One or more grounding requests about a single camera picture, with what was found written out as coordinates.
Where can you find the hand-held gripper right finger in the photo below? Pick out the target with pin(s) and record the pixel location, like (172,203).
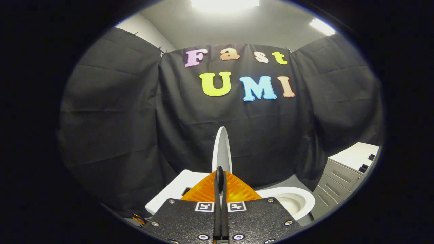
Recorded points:
(257,220)

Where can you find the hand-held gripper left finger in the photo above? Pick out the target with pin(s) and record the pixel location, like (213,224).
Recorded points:
(190,220)

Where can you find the white toilet lid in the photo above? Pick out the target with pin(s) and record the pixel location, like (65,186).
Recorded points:
(222,149)

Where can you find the white toilet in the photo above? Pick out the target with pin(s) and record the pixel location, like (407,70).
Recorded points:
(300,205)

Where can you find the black backdrop cloth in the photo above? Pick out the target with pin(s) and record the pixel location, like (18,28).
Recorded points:
(135,135)

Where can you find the grey drawer cabinet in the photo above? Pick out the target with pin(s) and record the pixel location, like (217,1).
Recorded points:
(352,157)

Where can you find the small ceiling light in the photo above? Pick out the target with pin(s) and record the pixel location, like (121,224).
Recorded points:
(322,27)

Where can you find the large ceiling light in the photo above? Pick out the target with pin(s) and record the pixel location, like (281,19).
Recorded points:
(223,4)

